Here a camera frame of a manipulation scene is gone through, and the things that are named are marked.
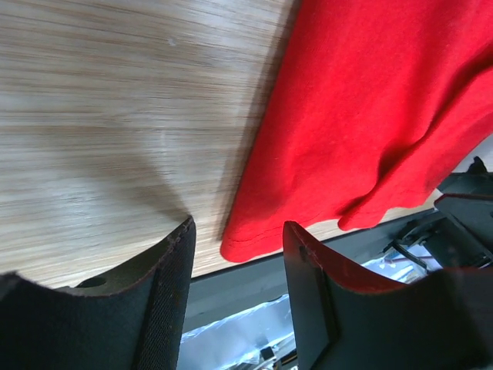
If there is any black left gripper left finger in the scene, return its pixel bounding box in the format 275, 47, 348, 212
1, 218, 196, 369

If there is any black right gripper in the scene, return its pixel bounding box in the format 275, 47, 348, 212
434, 156, 492, 268

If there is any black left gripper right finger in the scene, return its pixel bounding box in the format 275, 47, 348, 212
283, 221, 492, 369

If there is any red t shirt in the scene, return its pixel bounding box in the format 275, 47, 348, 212
220, 1, 492, 263

